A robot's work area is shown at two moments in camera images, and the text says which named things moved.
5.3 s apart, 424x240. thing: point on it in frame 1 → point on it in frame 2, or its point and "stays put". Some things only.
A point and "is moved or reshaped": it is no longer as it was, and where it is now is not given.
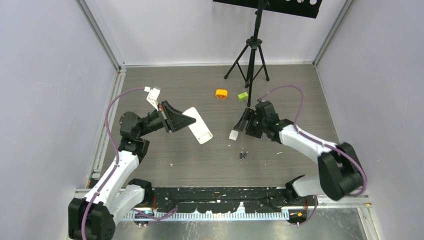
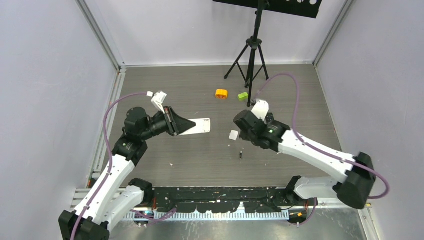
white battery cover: [233, 135] stays put
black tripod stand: [250, 61] stays put
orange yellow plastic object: [221, 93] stays put
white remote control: [199, 128] is moved or reshaped
